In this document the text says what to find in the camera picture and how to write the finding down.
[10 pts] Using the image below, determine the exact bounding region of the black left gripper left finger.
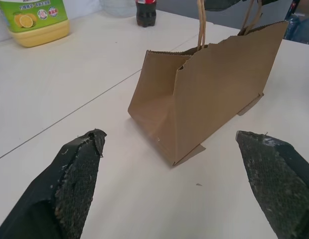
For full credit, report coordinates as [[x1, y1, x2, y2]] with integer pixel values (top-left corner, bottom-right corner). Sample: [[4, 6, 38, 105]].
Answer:
[[0, 128, 108, 239]]

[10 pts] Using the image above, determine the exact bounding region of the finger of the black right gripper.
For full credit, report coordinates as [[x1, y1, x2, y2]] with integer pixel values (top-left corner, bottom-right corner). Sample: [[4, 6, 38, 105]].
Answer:
[[256, 0, 301, 7], [205, 0, 246, 11]]

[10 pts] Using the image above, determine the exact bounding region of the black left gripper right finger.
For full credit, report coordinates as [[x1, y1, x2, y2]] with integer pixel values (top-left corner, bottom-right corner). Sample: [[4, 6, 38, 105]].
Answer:
[[235, 130, 309, 239]]

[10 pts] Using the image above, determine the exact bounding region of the brown paper bag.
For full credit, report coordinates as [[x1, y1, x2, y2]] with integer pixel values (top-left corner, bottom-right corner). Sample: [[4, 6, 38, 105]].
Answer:
[[127, 0, 290, 168]]

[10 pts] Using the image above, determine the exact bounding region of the blue plastic packaging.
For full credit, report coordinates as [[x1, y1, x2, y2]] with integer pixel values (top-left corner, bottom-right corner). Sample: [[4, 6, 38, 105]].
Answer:
[[283, 0, 309, 47]]

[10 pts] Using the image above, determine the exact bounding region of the small cola bottle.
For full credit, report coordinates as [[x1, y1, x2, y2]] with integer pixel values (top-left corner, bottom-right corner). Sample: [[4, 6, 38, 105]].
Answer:
[[135, 0, 157, 28]]

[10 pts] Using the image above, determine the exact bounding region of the clear plastic bottle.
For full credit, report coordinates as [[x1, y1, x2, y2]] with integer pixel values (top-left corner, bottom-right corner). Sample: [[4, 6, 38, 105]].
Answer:
[[99, 0, 137, 18]]

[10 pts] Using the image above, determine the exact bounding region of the yellow lemon detergent bottle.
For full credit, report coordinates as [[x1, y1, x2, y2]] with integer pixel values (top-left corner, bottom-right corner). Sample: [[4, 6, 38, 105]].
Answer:
[[0, 0, 71, 48]]

